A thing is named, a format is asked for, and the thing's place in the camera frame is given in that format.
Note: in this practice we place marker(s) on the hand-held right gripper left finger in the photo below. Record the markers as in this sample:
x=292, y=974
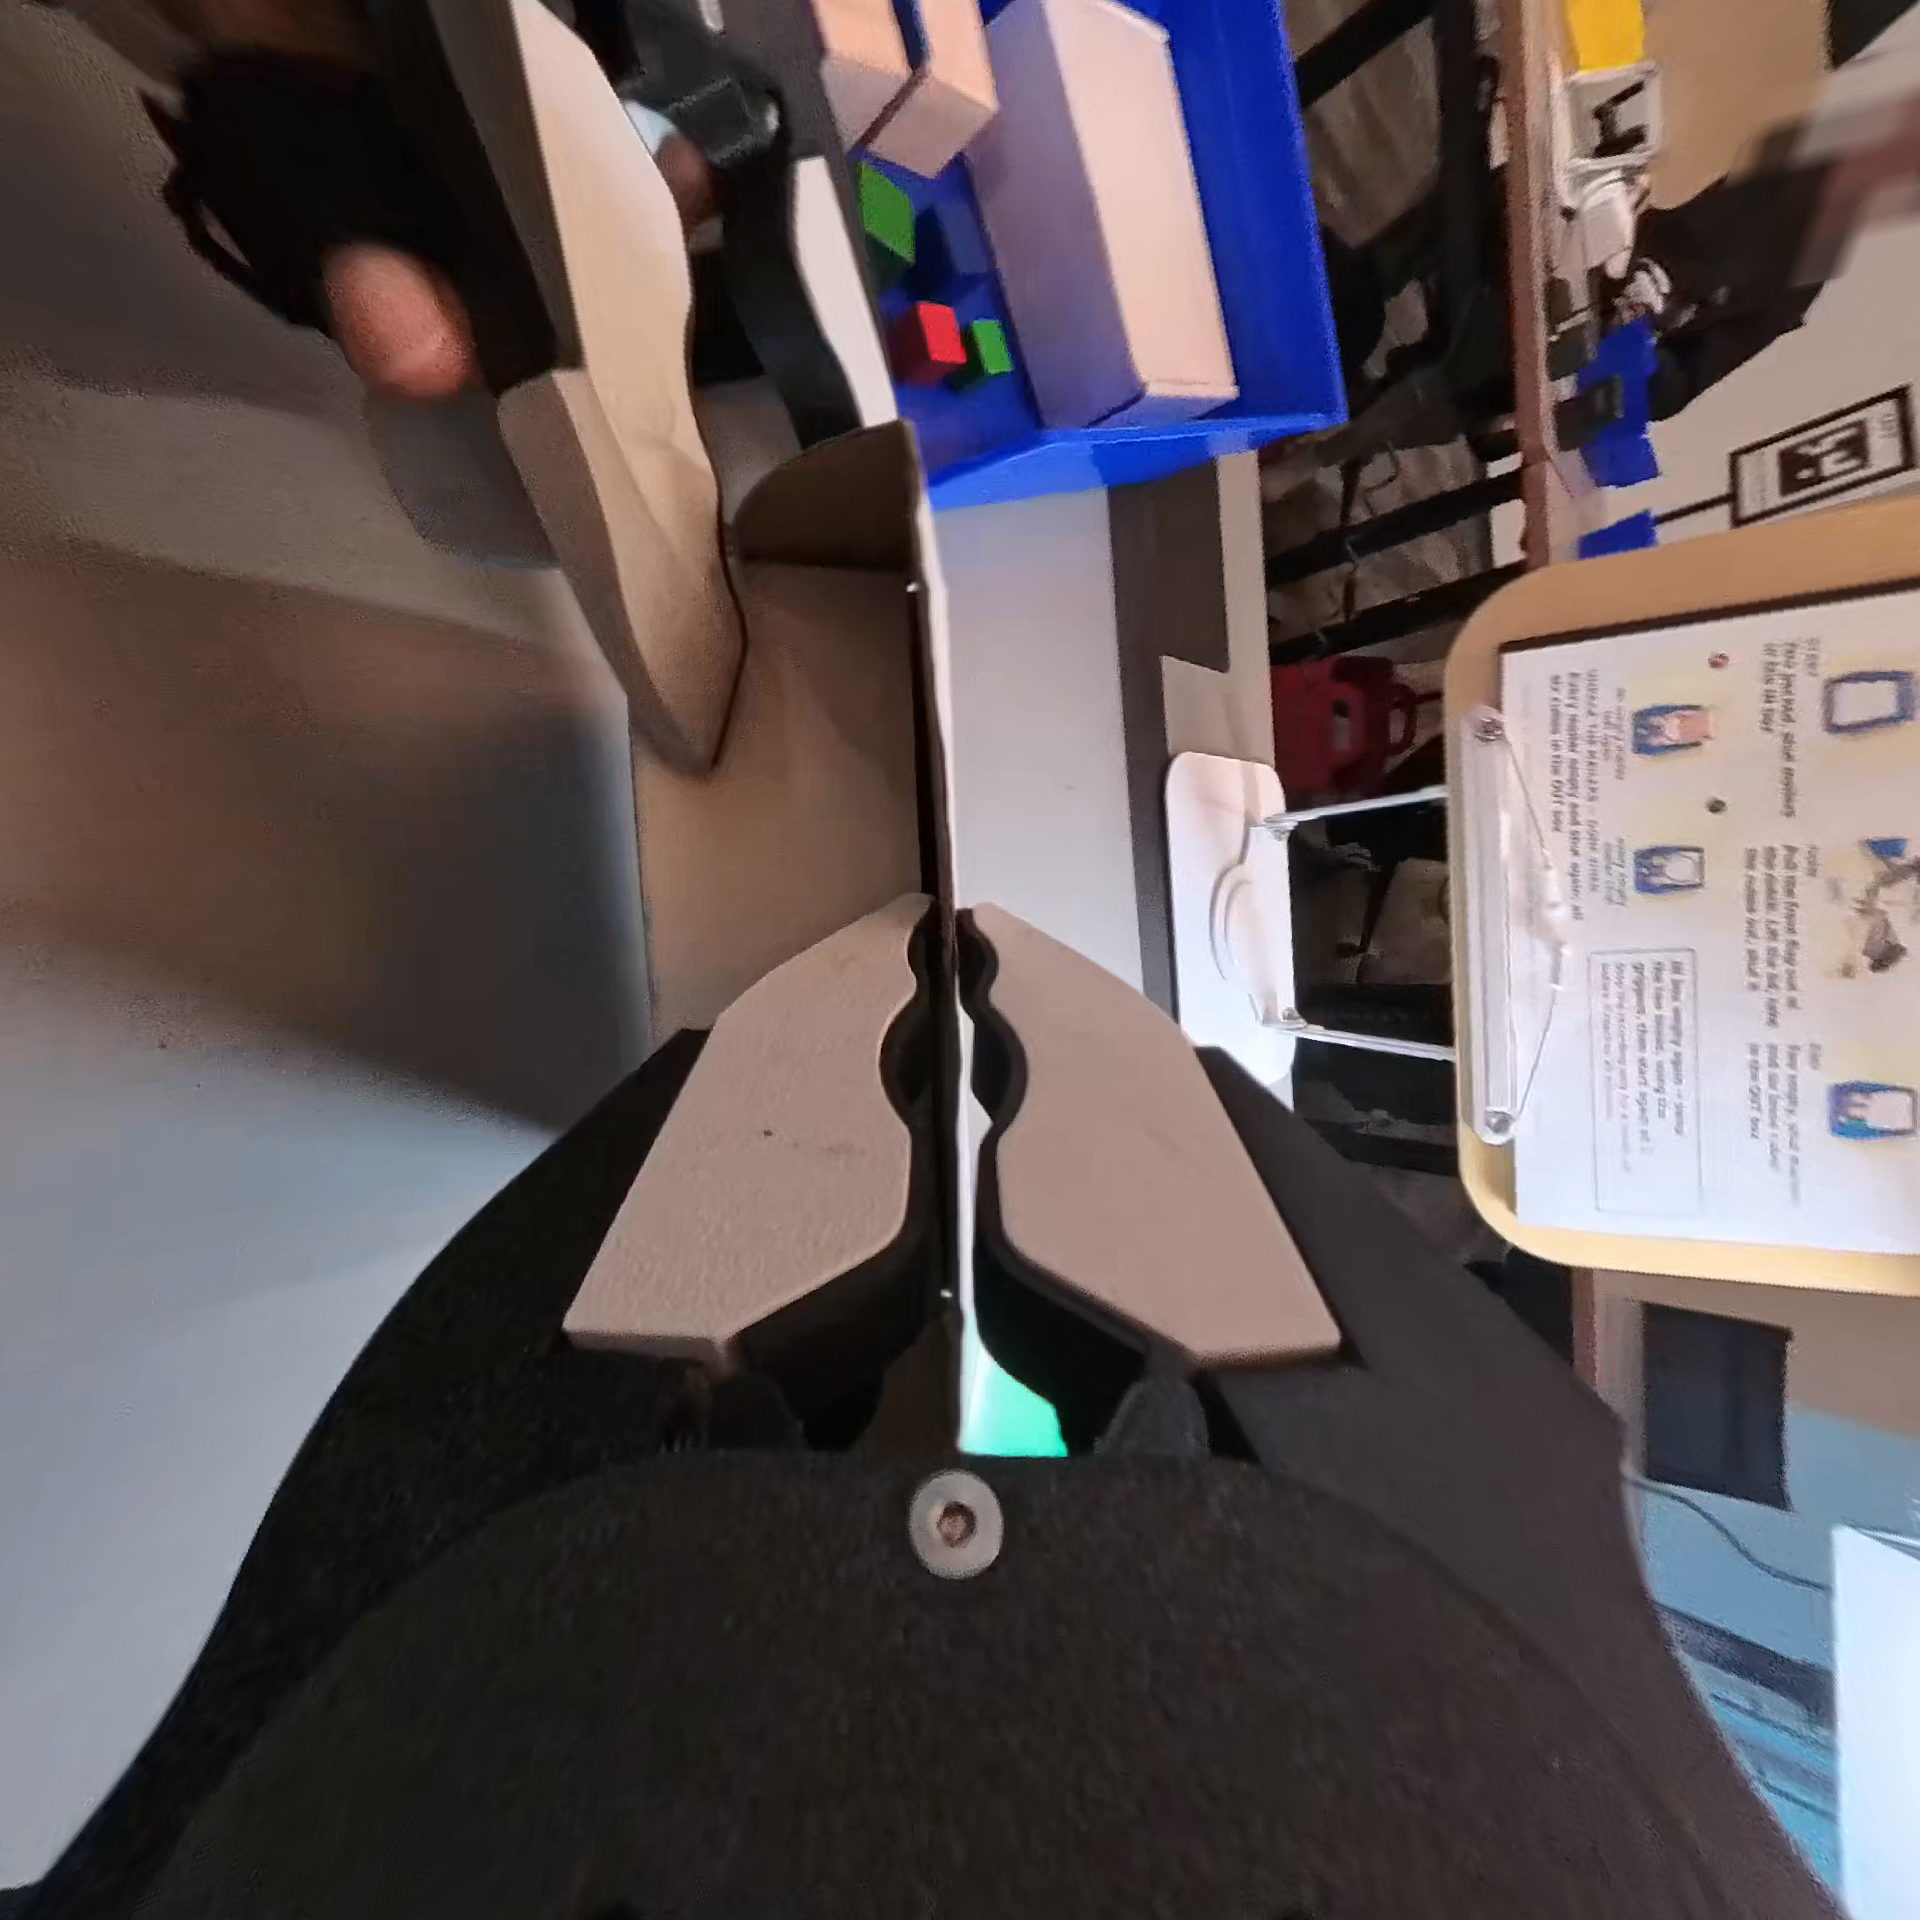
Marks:
x=764, y=1170

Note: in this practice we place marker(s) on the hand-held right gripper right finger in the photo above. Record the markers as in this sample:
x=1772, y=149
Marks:
x=1142, y=1184

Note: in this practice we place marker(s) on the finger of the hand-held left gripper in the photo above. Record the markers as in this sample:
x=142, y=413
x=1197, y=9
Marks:
x=616, y=450
x=848, y=330

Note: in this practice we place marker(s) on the blue plastic bin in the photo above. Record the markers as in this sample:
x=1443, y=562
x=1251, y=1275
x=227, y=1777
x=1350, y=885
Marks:
x=1277, y=225

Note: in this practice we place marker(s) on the person's left hand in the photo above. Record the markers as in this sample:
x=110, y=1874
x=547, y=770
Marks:
x=399, y=323

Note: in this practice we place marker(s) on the red wooden cube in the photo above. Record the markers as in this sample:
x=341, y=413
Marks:
x=926, y=338

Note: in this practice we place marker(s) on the large white cardboard box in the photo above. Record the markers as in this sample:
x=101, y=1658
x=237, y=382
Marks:
x=1096, y=225

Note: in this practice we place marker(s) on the red plastic stool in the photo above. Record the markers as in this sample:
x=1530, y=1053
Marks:
x=1335, y=727

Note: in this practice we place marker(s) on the wooden instruction board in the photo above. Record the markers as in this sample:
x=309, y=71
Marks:
x=1485, y=645

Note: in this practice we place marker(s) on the printed instruction sheet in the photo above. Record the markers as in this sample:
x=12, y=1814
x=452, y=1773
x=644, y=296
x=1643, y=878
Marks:
x=1724, y=902

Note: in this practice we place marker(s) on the black and white marker sign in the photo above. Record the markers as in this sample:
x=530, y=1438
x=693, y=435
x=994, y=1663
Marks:
x=1829, y=458

